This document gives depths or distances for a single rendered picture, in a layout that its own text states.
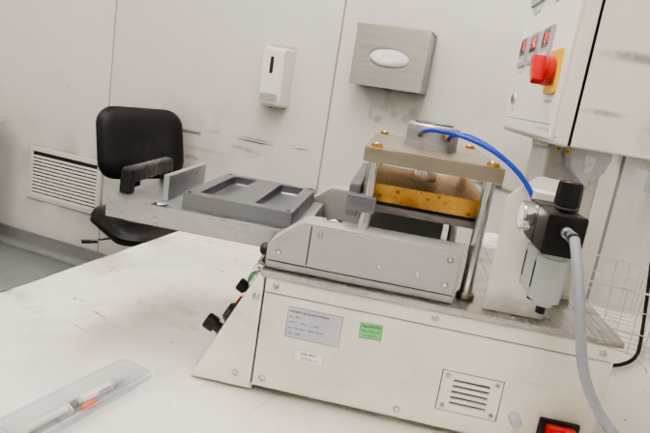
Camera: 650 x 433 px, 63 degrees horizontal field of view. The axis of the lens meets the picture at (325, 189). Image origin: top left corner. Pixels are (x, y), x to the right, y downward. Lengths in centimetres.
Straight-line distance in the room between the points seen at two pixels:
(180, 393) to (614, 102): 65
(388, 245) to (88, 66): 258
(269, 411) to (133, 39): 240
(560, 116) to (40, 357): 75
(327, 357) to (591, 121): 44
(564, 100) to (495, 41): 162
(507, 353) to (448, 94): 167
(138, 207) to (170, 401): 27
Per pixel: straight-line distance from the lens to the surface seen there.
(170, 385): 80
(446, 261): 70
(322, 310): 72
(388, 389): 76
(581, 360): 57
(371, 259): 70
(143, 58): 290
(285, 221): 77
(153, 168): 92
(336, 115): 240
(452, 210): 74
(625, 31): 71
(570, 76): 69
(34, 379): 83
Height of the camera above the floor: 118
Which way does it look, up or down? 11 degrees down
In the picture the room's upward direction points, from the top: 9 degrees clockwise
